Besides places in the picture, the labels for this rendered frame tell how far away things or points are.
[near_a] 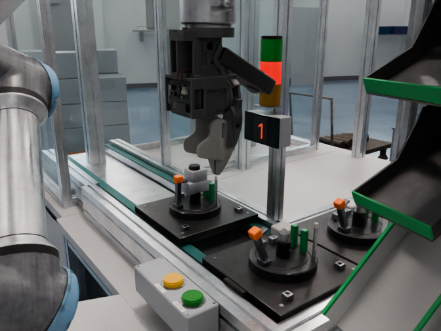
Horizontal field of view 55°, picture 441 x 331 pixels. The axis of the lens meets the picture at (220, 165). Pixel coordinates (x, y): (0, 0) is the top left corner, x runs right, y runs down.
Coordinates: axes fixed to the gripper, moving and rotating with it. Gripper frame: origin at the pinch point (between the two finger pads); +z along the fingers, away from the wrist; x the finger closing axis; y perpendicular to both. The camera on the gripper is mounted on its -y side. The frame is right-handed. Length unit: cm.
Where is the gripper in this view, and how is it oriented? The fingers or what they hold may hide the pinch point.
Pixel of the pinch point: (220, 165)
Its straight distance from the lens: 64.8
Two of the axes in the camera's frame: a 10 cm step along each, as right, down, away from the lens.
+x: 5.9, 2.5, -7.7
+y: -8.1, 1.8, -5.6
